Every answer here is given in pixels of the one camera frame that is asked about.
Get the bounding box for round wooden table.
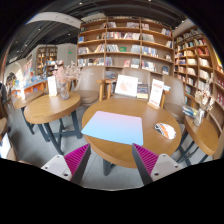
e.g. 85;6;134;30
82;98;181;176
23;91;83;156
177;116;218;165

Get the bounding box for dark cover book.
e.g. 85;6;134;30
137;84;148;99

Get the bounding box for white sign in wooden stand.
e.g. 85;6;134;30
148;79;164;109

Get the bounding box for pastel gradient mouse pad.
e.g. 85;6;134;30
82;111;143;145

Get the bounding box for large wooden bookshelf center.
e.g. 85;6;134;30
77;17;174;75

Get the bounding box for beige armchair center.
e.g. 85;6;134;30
114;67;151;98

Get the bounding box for vase with dried white flowers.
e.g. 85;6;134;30
193;79;215;127

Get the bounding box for glass vase with pink flowers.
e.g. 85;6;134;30
53;60;81;100

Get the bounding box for white sign card left table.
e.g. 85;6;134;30
48;76;57;96

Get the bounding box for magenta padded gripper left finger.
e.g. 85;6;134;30
42;144;91;185

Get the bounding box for round wooden center table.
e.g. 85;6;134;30
82;98;181;176

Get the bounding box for distant wooden bookshelf left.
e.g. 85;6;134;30
36;46;57;77

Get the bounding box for beige armchair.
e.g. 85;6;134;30
114;67;151;98
75;66;106;106
163;75;185;123

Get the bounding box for wooden bookshelf right wall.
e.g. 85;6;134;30
173;25;224;128

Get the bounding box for small wooden table far left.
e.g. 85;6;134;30
14;90;44;134

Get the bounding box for beige armchair right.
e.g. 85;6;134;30
163;75;185;123

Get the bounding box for beige armchair left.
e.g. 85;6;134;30
75;66;106;106

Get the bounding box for round wooden right table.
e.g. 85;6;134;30
177;116;218;165

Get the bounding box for stack of books right table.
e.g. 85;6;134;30
182;105;197;118

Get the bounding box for white picture book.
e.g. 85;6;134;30
115;75;138;97

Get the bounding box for round wooden left table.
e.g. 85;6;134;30
23;91;83;156

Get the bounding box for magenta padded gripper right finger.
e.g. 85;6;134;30
132;144;182;185

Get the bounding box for white patterned computer mouse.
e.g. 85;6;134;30
155;123;176;139

